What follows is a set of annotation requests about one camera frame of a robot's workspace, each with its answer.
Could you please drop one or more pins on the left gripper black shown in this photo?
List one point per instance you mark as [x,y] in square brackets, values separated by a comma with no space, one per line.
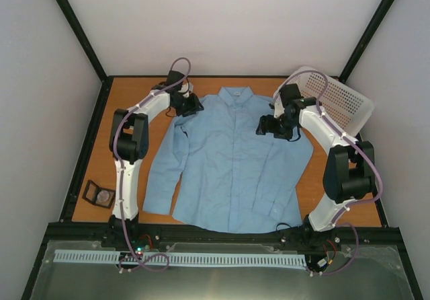
[192,107]

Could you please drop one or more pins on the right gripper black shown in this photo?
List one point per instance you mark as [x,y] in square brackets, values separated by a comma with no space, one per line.
[265,126]

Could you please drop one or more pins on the light blue button shirt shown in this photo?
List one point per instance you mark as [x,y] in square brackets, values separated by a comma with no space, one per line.
[213,171]

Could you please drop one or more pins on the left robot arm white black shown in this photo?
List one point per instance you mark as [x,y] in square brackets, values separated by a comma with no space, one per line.
[129,143]

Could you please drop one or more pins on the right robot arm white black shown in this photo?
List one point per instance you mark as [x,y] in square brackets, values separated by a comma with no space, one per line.
[350,173]

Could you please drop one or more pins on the round pink brooch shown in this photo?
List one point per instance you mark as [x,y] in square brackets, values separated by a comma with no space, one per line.
[103,196]

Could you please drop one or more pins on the open black brooch box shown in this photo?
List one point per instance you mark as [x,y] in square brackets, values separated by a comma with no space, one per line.
[90,195]

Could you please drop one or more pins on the white perforated plastic basket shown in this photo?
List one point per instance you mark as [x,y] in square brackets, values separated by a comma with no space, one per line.
[348,108]

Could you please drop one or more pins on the left red green controller board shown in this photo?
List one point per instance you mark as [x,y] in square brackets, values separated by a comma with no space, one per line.
[143,244]

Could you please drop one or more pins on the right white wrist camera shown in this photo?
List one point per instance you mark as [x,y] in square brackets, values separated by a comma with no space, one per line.
[277,107]

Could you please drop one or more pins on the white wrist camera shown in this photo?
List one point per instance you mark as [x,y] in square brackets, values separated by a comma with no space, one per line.
[186,89]
[277,107]

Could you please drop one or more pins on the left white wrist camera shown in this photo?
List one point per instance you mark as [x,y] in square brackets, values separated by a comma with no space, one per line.
[186,89]

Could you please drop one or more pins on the right controller board with wires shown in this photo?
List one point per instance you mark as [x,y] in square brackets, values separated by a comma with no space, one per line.
[317,265]

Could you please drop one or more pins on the right black frame post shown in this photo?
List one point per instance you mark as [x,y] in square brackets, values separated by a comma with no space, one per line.
[372,27]

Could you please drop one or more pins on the black frame post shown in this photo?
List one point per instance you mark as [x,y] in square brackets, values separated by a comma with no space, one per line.
[75,25]
[372,27]

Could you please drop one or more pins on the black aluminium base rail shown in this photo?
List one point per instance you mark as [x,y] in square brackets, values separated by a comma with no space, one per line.
[166,235]

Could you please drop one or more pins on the light blue slotted cable duct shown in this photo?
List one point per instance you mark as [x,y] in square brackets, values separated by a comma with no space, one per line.
[183,259]

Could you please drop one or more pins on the left black frame post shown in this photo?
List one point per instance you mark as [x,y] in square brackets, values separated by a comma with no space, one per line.
[75,25]

